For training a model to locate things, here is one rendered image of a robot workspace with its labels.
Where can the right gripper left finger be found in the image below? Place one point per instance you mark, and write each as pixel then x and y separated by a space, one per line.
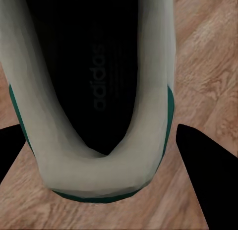
pixel 12 139

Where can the gym shoe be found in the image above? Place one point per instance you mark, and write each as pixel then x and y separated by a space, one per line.
pixel 92 84

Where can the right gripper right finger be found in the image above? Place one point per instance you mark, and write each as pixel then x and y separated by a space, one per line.
pixel 213 172

